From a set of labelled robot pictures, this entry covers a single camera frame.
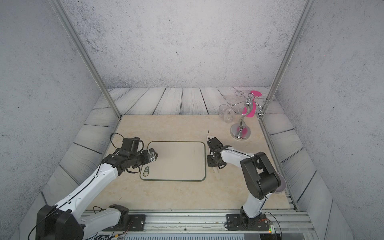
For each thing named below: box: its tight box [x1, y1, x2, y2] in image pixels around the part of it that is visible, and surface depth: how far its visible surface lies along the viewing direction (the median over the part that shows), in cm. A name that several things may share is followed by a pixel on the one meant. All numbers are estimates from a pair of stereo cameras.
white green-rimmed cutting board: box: [139, 141, 207, 182], surface depth 94 cm
